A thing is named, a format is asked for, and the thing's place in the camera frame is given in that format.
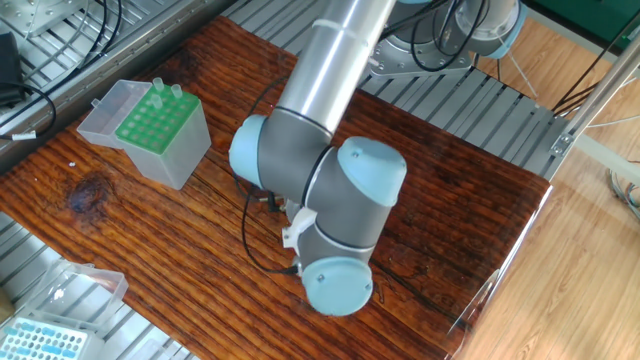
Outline green-topped pipette tip box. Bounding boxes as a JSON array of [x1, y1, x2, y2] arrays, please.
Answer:
[[114, 84, 213, 191]]

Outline blue small pipette tip rack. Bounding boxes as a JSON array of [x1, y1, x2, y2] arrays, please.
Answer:
[[0, 315, 104, 360]]

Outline brown wood grain board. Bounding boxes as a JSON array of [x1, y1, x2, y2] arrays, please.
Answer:
[[0, 14, 551, 360]]

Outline clear hinged box lid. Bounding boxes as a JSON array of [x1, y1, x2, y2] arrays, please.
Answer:
[[76, 79, 153, 150]]

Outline white zip tie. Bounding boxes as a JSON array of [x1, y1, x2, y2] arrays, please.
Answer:
[[499, 34, 540, 99]]

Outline clear plastic rack lid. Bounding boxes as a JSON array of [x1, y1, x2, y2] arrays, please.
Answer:
[[29, 258, 130, 334]]

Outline aluminium plate with holes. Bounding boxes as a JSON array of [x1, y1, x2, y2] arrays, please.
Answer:
[[0, 0, 90, 39]]

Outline black power adapter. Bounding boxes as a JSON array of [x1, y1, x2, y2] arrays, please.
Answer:
[[0, 32, 25, 107]]

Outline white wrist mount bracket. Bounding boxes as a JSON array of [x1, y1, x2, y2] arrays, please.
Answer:
[[281, 207, 319, 256]]

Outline black cable with ferrite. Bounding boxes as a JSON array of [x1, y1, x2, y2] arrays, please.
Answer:
[[241, 191, 301, 275]]

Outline black cable with metal plug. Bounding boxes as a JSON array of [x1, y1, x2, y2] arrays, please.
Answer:
[[232, 74, 290, 204]]

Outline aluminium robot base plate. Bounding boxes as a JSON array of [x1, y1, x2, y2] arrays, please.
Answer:
[[367, 37, 474, 78]]

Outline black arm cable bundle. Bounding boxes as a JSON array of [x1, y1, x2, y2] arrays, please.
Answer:
[[379, 0, 484, 73]]

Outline aluminium table rail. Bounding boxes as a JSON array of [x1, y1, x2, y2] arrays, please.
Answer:
[[0, 0, 236, 174]]

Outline black cables along post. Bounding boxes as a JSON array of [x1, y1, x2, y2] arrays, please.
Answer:
[[552, 9, 640, 116]]

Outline pair of black cables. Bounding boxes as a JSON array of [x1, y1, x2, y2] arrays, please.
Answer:
[[22, 0, 124, 84]]

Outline pale frame crossbar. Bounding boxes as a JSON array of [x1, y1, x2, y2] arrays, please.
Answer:
[[574, 134, 640, 186]]

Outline aluminium frame post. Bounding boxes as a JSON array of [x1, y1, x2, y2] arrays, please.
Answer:
[[548, 32, 640, 159]]

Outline black cable with white label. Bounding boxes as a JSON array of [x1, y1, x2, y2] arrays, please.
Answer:
[[0, 82, 57, 142]]

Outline coloured wire bundle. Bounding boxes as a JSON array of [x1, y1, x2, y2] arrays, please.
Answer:
[[606, 167, 640, 224]]

